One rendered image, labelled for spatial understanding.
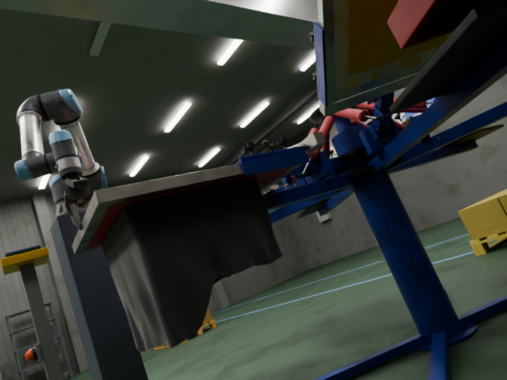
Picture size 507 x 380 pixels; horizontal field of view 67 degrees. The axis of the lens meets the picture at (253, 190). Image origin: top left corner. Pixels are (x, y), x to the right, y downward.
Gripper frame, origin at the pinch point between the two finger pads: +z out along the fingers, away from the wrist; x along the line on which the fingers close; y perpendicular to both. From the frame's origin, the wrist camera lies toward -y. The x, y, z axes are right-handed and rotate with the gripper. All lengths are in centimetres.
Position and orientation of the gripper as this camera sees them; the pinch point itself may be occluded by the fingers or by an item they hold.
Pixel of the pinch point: (87, 224)
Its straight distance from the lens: 138.9
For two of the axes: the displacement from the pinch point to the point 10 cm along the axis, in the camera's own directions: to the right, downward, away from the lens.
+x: -7.9, 1.9, -5.8
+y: -4.8, 3.7, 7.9
